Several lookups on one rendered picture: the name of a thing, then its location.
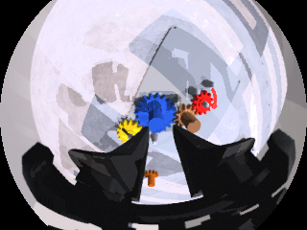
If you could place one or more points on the yellow gear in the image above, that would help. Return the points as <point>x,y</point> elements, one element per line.
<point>126,128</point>

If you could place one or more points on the red gear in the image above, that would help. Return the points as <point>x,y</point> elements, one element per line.
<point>197,103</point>

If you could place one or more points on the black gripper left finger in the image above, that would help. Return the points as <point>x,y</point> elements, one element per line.
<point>126,163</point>

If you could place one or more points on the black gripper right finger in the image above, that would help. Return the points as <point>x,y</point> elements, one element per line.
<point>201,159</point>

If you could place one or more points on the blue gear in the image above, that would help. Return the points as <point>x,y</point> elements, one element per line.
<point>155,112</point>

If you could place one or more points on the brown gear with tall hub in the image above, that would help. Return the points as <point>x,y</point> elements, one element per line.
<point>186,118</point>

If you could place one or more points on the orange gear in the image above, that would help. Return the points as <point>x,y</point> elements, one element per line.
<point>151,176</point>

